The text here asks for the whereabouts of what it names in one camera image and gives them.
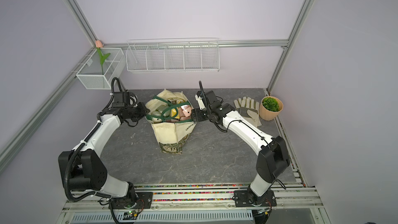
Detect cream tote bag green handles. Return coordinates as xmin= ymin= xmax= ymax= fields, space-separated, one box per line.
xmin=145 ymin=89 xmax=195 ymax=154

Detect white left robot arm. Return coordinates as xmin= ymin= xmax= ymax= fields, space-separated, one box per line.
xmin=58 ymin=77 xmax=149 ymax=202

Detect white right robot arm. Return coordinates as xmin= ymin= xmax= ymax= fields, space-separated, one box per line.
xmin=191 ymin=97 xmax=290 ymax=199

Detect cream work gloves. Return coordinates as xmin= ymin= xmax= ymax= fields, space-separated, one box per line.
xmin=234 ymin=96 xmax=262 ymax=127

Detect potted green plant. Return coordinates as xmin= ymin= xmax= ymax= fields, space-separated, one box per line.
xmin=259 ymin=96 xmax=284 ymax=121

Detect pink artificial tulip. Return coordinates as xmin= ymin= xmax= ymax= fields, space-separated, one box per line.
xmin=95 ymin=40 xmax=110 ymax=75

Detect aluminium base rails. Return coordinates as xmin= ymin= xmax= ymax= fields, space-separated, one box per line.
xmin=58 ymin=179 xmax=330 ymax=224

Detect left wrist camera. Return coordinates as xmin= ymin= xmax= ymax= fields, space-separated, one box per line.
xmin=113 ymin=91 xmax=130 ymax=105

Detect small white wire basket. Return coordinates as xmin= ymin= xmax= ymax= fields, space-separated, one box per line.
xmin=76 ymin=48 xmax=126 ymax=90

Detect long white wire basket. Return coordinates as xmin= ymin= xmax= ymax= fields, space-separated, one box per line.
xmin=125 ymin=38 xmax=220 ymax=73

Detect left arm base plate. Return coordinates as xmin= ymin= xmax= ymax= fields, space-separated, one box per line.
xmin=110 ymin=192 xmax=153 ymax=210

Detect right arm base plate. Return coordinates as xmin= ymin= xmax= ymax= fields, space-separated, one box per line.
xmin=232 ymin=189 xmax=277 ymax=207

